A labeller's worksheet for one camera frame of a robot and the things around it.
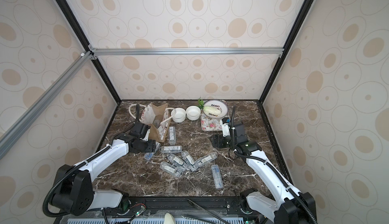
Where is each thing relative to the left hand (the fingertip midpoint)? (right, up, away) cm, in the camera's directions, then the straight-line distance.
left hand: (154, 145), depth 87 cm
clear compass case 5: (+10, -13, -3) cm, 16 cm away
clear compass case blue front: (+35, -16, -4) cm, 39 cm away
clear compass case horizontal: (+8, -3, +5) cm, 10 cm away
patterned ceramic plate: (+42, +26, +30) cm, 58 cm away
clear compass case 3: (+13, -10, 0) cm, 16 cm away
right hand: (+38, +6, -5) cm, 39 cm away
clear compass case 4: (+20, -9, +1) cm, 22 cm away
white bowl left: (+12, +17, +17) cm, 27 cm away
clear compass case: (+8, +4, +12) cm, 15 cm away
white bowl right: (+21, +19, +25) cm, 38 cm away
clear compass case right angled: (+30, -8, +1) cm, 31 cm away
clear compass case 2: (-5, -7, +3) cm, 9 cm away
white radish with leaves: (+32, +22, +23) cm, 45 cm away
